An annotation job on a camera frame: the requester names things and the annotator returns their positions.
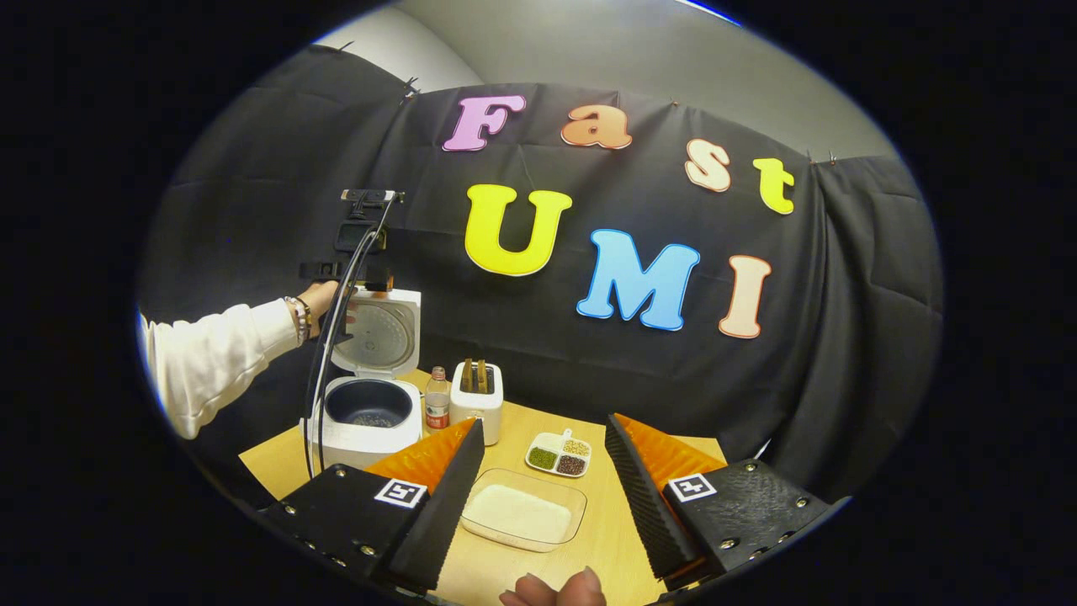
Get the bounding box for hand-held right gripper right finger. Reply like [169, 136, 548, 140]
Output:
[604, 413, 851, 590]

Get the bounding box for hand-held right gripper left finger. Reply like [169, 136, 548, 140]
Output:
[257, 418, 486, 592]

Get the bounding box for clear dish of white rice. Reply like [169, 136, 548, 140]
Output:
[460, 468, 588, 553]

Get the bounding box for white rice cooker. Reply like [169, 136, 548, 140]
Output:
[300, 286, 423, 472]

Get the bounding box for white toaster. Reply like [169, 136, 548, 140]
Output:
[449, 360, 505, 446]

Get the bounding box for clear bottle with red label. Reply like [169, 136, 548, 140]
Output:
[424, 366, 452, 432]

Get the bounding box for white divided dish of beans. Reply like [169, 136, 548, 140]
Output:
[525, 429, 593, 478]

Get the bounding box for beaded bracelet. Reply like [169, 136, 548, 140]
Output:
[284, 295, 312, 344]

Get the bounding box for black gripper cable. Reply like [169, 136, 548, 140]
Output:
[303, 198, 396, 481]

